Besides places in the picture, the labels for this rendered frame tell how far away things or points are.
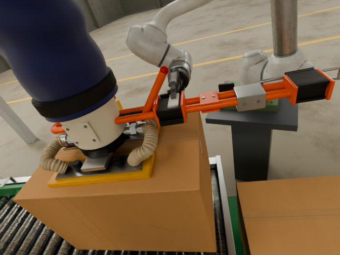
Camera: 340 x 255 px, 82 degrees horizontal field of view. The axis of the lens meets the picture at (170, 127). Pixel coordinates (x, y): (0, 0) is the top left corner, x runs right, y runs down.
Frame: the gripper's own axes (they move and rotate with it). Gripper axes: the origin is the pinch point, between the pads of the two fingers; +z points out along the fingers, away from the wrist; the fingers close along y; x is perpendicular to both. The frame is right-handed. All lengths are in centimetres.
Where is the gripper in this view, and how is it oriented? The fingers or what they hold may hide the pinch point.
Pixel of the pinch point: (175, 107)
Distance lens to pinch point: 57.3
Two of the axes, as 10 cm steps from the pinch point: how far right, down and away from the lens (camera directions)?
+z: -0.8, 6.3, -7.7
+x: -9.7, 1.4, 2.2
